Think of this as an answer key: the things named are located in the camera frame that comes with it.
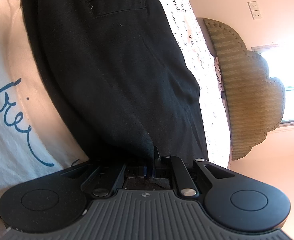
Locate black pants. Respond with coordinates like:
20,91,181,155
21,0,208,167

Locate small black charger on bed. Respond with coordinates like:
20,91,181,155
221,91,225,100

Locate olive striped upholstered headboard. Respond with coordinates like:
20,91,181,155
203,18,285,160

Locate white bedsheet with script text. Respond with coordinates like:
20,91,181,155
0,0,230,236

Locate bright window with frame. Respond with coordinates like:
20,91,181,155
252,44,294,125

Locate white wall socket plate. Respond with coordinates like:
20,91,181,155
247,1,262,20

